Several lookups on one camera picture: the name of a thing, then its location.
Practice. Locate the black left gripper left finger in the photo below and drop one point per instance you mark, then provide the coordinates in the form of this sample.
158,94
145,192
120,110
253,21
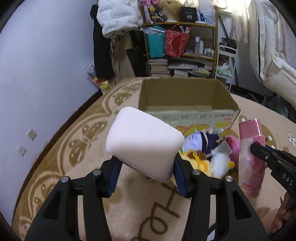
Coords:
57,219

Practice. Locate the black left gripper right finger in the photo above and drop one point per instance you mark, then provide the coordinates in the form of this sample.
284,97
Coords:
236,218

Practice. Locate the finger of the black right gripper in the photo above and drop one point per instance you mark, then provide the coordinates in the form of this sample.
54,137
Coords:
273,157

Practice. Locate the pink bear plush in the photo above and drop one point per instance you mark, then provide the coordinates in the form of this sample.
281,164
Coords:
234,145

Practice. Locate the white black fluffy plush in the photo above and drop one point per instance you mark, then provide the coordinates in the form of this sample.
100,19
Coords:
220,164

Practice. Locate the yellow dog plush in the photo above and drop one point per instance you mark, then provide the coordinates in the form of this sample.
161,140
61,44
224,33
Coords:
198,161

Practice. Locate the pink square plush cushion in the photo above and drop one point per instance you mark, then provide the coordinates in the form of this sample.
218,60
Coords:
144,143

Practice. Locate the person's right hand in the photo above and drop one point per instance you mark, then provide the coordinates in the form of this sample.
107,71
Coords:
281,215

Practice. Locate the purple-haired doll plush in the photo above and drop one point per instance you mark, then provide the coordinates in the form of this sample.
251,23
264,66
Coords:
204,141

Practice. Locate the beige patterned round rug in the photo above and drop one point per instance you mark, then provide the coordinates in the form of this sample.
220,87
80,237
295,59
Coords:
139,209

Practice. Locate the brown cardboard box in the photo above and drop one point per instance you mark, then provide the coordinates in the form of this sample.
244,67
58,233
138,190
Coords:
189,104

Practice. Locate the white rolling cart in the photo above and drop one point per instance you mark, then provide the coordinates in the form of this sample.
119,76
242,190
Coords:
226,62

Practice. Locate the white duvet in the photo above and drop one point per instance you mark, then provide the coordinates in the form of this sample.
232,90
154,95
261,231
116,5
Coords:
269,50

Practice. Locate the wooden shelf unit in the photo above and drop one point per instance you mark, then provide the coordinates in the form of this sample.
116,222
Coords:
200,55

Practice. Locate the stack of books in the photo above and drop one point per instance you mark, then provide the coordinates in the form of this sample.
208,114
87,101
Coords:
158,67

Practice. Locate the red gift bag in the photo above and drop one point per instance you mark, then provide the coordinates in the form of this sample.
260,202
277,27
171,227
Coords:
176,39

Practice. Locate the black hanging coat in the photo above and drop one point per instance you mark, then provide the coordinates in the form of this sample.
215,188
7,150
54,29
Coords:
101,49

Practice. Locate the black box marked 40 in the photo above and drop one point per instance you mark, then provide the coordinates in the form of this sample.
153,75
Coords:
188,14

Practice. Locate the teal gift bag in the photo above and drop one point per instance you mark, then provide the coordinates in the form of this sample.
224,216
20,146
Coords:
156,41

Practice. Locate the white puffer jacket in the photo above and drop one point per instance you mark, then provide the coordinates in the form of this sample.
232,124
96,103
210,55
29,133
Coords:
116,17

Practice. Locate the wall socket lower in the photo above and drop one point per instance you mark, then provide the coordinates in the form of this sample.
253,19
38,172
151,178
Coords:
21,150

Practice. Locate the wall socket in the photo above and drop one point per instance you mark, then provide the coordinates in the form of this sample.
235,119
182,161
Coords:
21,150
31,134

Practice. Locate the wall socket upper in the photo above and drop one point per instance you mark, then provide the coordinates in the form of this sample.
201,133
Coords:
31,134

